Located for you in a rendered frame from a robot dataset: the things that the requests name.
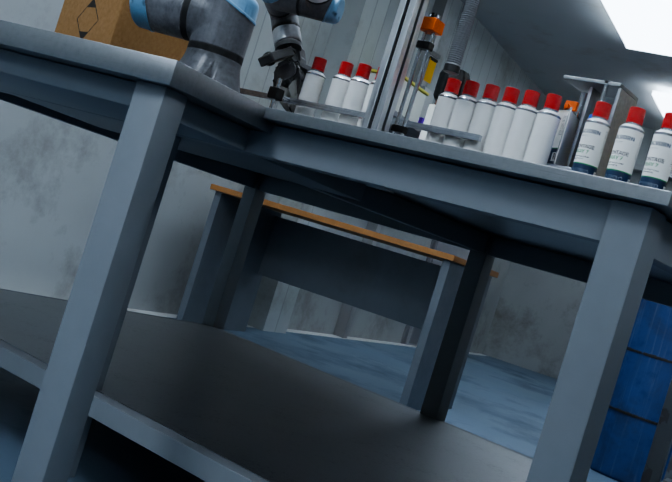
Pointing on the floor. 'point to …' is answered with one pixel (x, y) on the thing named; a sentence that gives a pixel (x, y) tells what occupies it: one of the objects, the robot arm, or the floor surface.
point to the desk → (333, 276)
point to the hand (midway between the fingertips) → (291, 110)
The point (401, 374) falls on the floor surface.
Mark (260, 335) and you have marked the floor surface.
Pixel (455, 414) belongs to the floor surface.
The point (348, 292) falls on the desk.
